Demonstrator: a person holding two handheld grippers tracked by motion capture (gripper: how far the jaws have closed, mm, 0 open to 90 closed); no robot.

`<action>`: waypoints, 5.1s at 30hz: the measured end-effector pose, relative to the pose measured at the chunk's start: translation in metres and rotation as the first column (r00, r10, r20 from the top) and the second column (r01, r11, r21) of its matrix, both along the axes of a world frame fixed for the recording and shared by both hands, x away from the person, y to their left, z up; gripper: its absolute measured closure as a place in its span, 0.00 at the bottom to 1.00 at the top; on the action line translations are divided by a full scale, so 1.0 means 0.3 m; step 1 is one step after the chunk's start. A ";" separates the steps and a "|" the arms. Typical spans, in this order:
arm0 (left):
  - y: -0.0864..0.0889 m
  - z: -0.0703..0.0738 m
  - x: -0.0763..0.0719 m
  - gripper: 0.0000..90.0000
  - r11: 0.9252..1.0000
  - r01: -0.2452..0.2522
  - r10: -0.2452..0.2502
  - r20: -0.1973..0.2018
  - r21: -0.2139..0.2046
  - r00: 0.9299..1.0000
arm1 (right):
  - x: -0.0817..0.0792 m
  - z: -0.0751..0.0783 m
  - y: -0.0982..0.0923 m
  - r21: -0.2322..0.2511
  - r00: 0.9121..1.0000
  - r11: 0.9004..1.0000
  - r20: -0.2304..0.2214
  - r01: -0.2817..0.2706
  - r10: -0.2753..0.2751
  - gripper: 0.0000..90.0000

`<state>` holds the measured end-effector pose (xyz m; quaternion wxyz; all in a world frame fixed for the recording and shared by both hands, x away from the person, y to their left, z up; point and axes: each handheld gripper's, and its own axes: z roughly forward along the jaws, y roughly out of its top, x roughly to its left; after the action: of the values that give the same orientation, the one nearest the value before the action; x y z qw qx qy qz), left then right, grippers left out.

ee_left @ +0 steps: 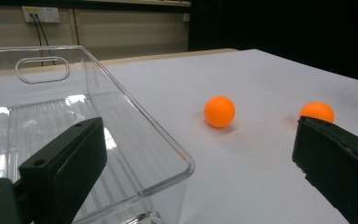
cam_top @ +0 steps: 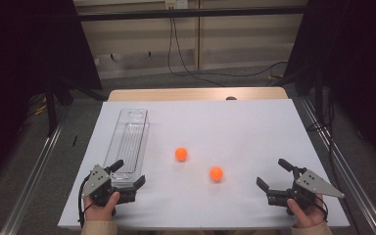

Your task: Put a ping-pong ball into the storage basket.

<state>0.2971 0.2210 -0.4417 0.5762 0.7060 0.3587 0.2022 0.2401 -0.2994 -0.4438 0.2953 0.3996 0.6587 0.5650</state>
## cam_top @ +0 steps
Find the clear plastic container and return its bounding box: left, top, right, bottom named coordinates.
left=103, top=108, right=151, bottom=189

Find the silver metal rail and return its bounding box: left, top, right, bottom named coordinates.
left=0, top=109, right=71, bottom=235
left=297, top=97, right=376, bottom=235

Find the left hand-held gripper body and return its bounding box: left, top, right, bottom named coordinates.
left=81, top=164, right=137, bottom=209

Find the yellow floor cable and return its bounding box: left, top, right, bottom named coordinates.
left=28, top=94, right=52, bottom=118

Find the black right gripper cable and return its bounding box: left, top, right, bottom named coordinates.
left=313, top=195, right=329, bottom=223

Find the white table mat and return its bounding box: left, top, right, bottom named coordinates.
left=58, top=99, right=351, bottom=230

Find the black power cable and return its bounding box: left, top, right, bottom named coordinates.
left=166, top=18, right=226, bottom=88
left=171, top=18, right=289, bottom=78

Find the orange ball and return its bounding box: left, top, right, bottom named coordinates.
left=174, top=147, right=189, bottom=163
left=209, top=165, right=224, bottom=182

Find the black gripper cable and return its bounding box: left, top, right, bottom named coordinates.
left=76, top=174, right=94, bottom=228
left=313, top=195, right=329, bottom=223

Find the person's left hand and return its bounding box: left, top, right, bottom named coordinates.
left=83, top=191, right=121, bottom=222

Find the black metal crossbar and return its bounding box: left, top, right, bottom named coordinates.
left=77, top=5, right=307, bottom=23

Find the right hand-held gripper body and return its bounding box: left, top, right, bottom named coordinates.
left=265, top=165, right=346, bottom=211

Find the white wall socket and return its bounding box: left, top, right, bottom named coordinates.
left=164, top=0, right=190, bottom=11

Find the person's right hand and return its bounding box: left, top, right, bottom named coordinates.
left=286, top=194, right=328, bottom=229

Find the black curtain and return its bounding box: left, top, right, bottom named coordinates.
left=0, top=0, right=104, bottom=189
left=282, top=0, right=376, bottom=172

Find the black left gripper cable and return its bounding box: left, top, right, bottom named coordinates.
left=76, top=174, right=94, bottom=228

